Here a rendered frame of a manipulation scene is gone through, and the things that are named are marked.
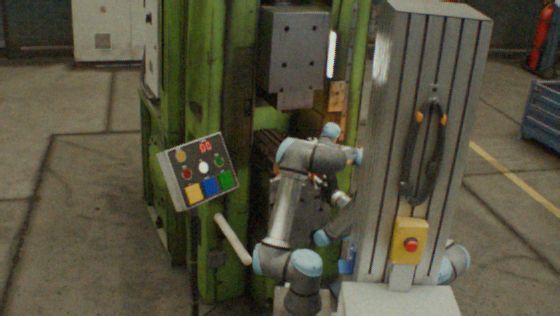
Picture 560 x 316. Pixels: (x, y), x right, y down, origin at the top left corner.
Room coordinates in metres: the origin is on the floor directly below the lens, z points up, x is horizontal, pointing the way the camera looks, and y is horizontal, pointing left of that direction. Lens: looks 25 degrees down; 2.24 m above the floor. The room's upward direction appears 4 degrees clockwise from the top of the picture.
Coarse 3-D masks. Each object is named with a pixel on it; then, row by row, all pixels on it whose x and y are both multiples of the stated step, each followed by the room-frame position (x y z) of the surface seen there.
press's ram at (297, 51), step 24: (264, 0) 2.99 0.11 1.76; (264, 24) 2.73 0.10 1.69; (288, 24) 2.68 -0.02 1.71; (312, 24) 2.73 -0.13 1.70; (264, 48) 2.71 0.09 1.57; (288, 48) 2.68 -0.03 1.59; (312, 48) 2.74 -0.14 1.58; (264, 72) 2.70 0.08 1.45; (288, 72) 2.68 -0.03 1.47; (312, 72) 2.74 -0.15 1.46
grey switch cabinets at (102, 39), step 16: (80, 0) 7.41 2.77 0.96; (96, 0) 7.46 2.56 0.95; (112, 0) 7.51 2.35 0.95; (128, 0) 7.56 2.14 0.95; (80, 16) 7.41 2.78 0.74; (96, 16) 7.45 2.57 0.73; (112, 16) 7.50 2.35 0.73; (128, 16) 7.55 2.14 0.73; (144, 16) 7.61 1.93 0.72; (80, 32) 7.40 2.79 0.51; (96, 32) 7.45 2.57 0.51; (112, 32) 7.50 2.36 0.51; (128, 32) 7.55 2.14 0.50; (144, 32) 7.61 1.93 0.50; (80, 48) 7.40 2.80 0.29; (96, 48) 7.44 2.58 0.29; (112, 48) 7.50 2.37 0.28; (128, 48) 7.55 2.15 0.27; (80, 64) 7.43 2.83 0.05; (96, 64) 7.49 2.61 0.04; (112, 64) 7.55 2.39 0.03; (128, 64) 7.61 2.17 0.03
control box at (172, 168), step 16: (192, 144) 2.36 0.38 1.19; (208, 144) 2.42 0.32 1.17; (160, 160) 2.27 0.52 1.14; (176, 160) 2.26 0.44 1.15; (192, 160) 2.32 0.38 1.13; (208, 160) 2.38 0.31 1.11; (224, 160) 2.44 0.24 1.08; (176, 176) 2.22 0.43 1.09; (192, 176) 2.27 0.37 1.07; (208, 176) 2.33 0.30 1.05; (176, 192) 2.20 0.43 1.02; (224, 192) 2.35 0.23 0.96; (176, 208) 2.20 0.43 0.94
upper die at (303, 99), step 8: (256, 88) 2.91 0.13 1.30; (264, 96) 2.81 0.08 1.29; (272, 96) 2.72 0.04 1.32; (280, 96) 2.67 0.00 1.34; (288, 96) 2.69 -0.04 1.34; (296, 96) 2.71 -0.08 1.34; (304, 96) 2.73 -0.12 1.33; (312, 96) 2.75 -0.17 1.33; (272, 104) 2.71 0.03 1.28; (280, 104) 2.67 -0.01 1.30; (288, 104) 2.69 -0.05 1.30; (296, 104) 2.71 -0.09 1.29; (304, 104) 2.73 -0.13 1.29; (312, 104) 2.75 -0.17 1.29
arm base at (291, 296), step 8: (288, 296) 1.71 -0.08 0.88; (296, 296) 1.68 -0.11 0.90; (304, 296) 1.68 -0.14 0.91; (312, 296) 1.69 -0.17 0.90; (320, 296) 1.73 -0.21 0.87; (288, 304) 1.70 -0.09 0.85; (296, 304) 1.67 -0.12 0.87; (304, 304) 1.67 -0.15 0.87; (312, 304) 1.68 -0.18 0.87; (320, 304) 1.71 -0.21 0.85; (288, 312) 1.68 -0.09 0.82; (296, 312) 1.66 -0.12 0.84; (304, 312) 1.66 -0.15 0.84; (312, 312) 1.67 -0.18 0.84
